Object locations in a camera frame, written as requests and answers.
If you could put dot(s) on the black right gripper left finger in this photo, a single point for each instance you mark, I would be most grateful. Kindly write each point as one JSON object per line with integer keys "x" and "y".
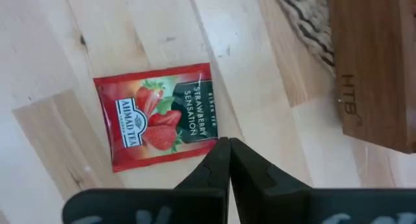
{"x": 146, "y": 207}

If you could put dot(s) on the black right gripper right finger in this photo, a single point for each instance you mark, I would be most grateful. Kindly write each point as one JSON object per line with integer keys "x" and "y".
{"x": 325, "y": 207}

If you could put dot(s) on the red strawberry tea packet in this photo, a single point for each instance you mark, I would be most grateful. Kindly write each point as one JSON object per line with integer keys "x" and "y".
{"x": 156, "y": 120}

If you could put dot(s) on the wooden compartment tea box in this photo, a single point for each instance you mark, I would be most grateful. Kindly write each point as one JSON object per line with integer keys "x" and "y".
{"x": 373, "y": 71}

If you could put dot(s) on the round woven straw placemat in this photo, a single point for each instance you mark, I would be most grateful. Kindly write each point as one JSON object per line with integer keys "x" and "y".
{"x": 308, "y": 19}

